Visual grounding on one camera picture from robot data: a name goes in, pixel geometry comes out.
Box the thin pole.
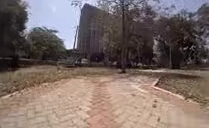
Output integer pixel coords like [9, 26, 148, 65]
[168, 43, 173, 70]

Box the tall brown building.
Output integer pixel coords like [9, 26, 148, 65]
[76, 3, 156, 65]

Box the leaning pole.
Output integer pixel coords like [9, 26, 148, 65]
[71, 25, 80, 51]

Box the green leafy tree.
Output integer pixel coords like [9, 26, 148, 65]
[23, 26, 68, 63]

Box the row of trees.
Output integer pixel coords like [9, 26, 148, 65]
[153, 1, 209, 70]

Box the dry grass ground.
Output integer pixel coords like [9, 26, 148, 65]
[155, 70, 209, 113]
[0, 64, 126, 100]

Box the pale kerb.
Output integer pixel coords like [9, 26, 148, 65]
[151, 77, 187, 101]

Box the pale red brick path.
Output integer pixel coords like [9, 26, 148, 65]
[0, 71, 209, 128]

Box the dark leafy tree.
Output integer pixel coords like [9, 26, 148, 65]
[0, 0, 30, 72]

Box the pale vehicle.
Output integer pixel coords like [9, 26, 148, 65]
[75, 58, 90, 67]

